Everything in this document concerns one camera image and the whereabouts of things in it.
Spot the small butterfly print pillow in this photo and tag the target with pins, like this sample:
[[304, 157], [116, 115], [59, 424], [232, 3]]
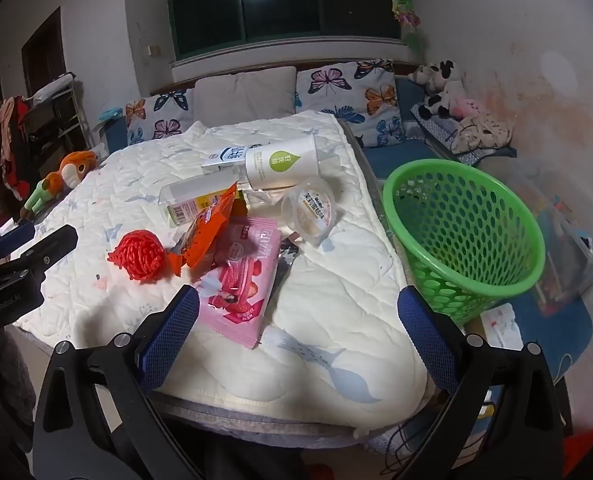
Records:
[[161, 115]]

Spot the grey pillow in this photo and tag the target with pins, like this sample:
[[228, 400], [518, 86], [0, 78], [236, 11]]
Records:
[[246, 95]]

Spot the dark wooden door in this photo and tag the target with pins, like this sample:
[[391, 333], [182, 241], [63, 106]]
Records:
[[44, 55]]

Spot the white milk carton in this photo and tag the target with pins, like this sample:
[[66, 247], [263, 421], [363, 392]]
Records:
[[224, 157]]

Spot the large butterfly print pillow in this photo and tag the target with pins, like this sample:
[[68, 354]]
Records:
[[346, 95]]

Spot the pink plush toy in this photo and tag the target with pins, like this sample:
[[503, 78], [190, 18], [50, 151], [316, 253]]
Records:
[[466, 107]]

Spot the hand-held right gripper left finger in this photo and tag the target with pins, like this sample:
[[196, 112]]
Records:
[[171, 340]]

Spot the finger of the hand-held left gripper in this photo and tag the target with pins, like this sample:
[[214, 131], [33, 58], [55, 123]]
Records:
[[14, 234], [51, 247]]

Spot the person's left forearm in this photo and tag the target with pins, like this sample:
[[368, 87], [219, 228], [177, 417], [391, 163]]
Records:
[[1, 390]]

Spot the orange snack packet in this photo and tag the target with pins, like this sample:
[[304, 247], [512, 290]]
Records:
[[209, 230]]

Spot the clear plastic storage box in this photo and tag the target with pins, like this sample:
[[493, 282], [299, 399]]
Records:
[[566, 240]]

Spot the blue bed sheet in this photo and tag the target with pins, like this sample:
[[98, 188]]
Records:
[[401, 160]]

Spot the red foam fruit net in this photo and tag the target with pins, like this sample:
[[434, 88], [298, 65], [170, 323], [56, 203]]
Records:
[[139, 257]]

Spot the hanging flower decoration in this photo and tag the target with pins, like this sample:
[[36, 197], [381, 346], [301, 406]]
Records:
[[406, 15]]

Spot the white quilted blanket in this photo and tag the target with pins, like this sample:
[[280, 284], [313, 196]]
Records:
[[326, 310]]

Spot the metal rack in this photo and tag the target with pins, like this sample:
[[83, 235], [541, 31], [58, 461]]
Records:
[[56, 110]]

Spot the black and white cow plush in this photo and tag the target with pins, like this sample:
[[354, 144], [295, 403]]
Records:
[[444, 77]]

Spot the grey patterned blanket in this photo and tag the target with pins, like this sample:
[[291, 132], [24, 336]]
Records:
[[436, 130]]

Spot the pink wet wipes packet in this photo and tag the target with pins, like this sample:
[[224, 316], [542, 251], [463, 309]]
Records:
[[241, 285]]

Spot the silver foil wrapper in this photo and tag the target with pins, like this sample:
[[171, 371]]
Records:
[[287, 252]]

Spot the clear plastic box pink label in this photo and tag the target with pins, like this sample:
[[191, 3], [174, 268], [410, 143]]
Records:
[[186, 200]]

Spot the orange plush toy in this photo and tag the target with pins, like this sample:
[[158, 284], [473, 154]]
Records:
[[76, 165]]

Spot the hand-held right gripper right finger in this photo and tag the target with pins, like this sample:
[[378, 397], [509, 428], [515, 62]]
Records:
[[426, 330]]

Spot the dark window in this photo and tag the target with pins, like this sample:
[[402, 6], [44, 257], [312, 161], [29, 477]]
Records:
[[286, 15]]

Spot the red hanging clothes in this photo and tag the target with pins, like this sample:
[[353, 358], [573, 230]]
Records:
[[14, 150]]

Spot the cream spotted cloth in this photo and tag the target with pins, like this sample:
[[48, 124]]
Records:
[[481, 132]]

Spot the white paper packet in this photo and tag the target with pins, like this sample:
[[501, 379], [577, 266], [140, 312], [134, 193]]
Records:
[[501, 325]]

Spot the clear plastic cup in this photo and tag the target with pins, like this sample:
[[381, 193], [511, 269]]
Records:
[[311, 210]]

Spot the wall socket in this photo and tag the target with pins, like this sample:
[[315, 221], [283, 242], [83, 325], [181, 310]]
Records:
[[153, 51]]

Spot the green plastic basket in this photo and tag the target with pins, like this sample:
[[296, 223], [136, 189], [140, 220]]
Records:
[[533, 247]]

